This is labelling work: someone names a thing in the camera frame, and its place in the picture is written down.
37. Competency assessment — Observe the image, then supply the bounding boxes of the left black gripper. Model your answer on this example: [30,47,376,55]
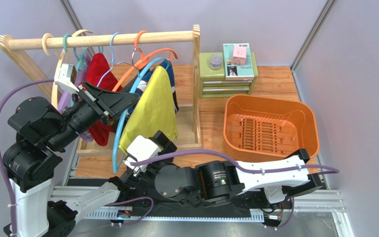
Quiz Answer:
[47,80,140,151]

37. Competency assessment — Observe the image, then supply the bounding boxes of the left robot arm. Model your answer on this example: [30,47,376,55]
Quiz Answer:
[0,82,139,237]

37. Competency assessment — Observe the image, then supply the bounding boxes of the teal booklet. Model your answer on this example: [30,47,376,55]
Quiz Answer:
[223,43,254,80]

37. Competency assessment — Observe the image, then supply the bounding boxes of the yellow-green trousers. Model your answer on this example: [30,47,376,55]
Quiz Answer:
[118,66,178,153]

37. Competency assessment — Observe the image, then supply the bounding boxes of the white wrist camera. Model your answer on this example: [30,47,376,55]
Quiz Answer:
[124,135,161,177]
[54,63,78,94]

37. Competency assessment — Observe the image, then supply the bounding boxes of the black trousers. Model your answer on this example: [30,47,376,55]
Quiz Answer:
[120,76,147,96]

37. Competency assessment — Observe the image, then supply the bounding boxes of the cream plastic hanger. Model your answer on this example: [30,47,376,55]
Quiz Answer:
[41,29,93,109]

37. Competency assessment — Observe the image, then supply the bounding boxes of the small clear jar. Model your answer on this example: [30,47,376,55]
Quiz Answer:
[209,52,223,70]

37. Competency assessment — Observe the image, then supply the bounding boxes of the light blue wire hanger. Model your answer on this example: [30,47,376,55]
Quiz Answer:
[97,32,134,87]

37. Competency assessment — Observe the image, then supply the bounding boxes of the wooden clothes rack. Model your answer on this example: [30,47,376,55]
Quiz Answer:
[0,25,202,151]

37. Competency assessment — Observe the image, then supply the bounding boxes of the blue patterned trousers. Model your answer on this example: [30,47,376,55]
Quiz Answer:
[142,60,179,113]

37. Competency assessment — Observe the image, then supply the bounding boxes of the teal plastic hanger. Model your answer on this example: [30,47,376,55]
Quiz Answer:
[63,34,89,71]

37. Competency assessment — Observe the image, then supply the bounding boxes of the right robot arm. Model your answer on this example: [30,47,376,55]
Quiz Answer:
[121,131,323,207]

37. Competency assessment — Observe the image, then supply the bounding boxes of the red trousers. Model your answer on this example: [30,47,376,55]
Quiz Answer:
[85,53,117,147]

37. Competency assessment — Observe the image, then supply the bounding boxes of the sky blue plastic hanger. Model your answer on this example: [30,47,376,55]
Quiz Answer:
[112,57,171,173]

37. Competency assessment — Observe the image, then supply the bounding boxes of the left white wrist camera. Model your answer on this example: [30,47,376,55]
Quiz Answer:
[54,63,78,94]

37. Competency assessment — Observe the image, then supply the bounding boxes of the orange plastic hanger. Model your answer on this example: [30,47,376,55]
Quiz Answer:
[112,30,179,92]

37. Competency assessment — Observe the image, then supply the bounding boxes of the pink cube box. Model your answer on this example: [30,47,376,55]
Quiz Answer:
[231,45,247,66]

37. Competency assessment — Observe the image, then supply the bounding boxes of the green drawer cabinet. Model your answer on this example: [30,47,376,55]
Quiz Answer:
[199,52,259,98]

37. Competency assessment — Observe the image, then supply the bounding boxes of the orange plastic basket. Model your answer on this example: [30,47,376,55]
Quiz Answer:
[223,94,320,162]

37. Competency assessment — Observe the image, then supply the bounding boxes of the lavender trousers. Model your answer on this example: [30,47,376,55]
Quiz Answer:
[58,52,93,142]

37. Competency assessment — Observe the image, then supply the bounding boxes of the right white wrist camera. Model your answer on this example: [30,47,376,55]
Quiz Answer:
[124,135,161,177]

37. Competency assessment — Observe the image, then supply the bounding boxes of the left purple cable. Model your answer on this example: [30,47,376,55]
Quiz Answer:
[0,79,154,237]

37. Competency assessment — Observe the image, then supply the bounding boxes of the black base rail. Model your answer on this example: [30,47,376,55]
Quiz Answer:
[66,177,295,222]

